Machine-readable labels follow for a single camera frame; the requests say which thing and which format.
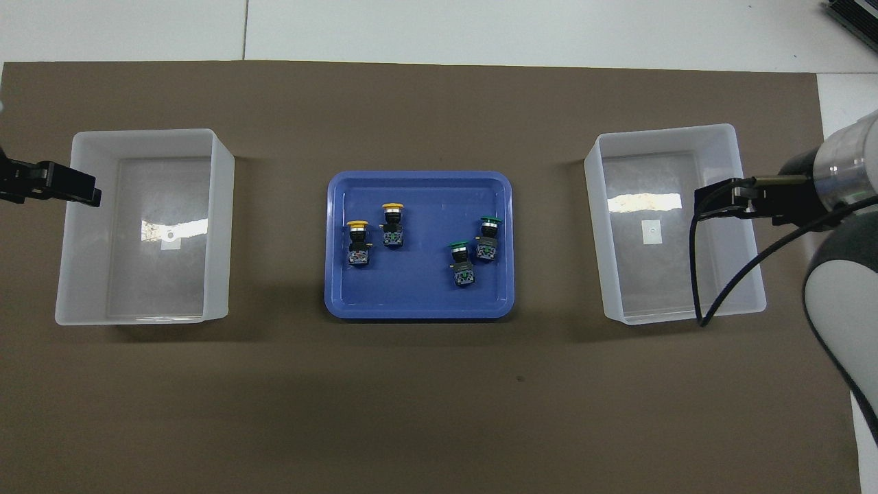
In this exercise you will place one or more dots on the yellow push button switch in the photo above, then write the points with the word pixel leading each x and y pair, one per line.
pixel 392 237
pixel 358 255

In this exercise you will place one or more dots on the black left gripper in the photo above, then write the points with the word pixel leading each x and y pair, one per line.
pixel 14 180

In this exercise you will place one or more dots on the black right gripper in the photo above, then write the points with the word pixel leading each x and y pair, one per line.
pixel 789 202

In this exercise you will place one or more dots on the black ribbed device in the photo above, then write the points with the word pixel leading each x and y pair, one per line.
pixel 857 14

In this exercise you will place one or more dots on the small white label sticker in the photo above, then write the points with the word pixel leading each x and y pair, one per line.
pixel 651 233
pixel 169 241

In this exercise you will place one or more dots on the blue plastic tray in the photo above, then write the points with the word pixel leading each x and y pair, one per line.
pixel 425 288

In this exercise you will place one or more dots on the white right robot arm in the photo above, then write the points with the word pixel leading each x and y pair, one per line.
pixel 850 165

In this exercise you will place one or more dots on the green push button switch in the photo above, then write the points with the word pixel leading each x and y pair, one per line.
pixel 464 274
pixel 487 250

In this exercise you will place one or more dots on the translucent white plastic box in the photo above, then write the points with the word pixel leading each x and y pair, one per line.
pixel 89 226
pixel 617 274

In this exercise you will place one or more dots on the brown table mat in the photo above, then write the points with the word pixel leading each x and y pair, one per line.
pixel 411 398

